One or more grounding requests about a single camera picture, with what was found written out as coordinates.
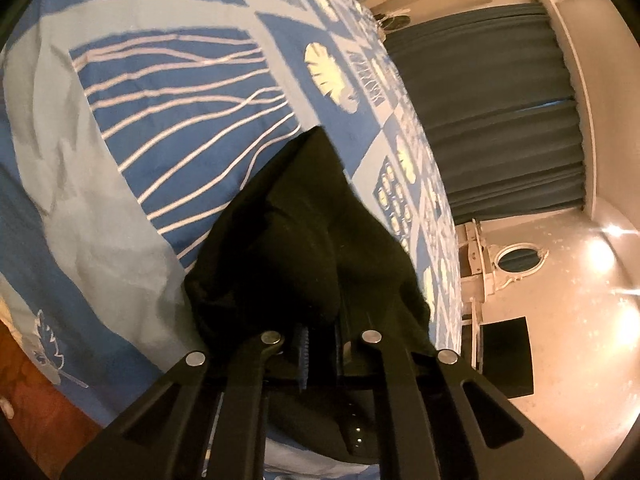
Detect black pants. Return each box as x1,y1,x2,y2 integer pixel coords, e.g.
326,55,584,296
184,127,434,465

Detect black television screen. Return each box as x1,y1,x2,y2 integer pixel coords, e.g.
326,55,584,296
480,316,535,399

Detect oval vanity mirror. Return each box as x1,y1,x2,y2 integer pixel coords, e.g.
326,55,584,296
490,242,549,292

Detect white vanity dresser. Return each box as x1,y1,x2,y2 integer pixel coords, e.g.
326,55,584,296
456,219,491,370

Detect dark teal curtain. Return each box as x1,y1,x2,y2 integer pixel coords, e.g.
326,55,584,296
385,3,586,224

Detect blue patterned bed sheet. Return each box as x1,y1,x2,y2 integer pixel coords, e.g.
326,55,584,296
0,0,464,480

